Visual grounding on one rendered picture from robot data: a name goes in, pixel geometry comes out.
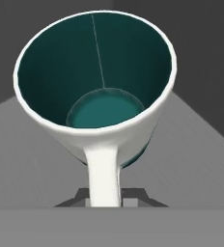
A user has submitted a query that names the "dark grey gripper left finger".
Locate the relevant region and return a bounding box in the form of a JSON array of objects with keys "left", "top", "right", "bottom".
[{"left": 53, "top": 187, "right": 92, "bottom": 208}]

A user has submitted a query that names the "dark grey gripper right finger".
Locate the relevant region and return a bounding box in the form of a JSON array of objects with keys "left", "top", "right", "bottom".
[{"left": 120, "top": 187, "right": 170, "bottom": 208}]

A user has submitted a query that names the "white mug with teal interior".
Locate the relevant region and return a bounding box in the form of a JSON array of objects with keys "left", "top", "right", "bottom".
[{"left": 13, "top": 10, "right": 178, "bottom": 208}]

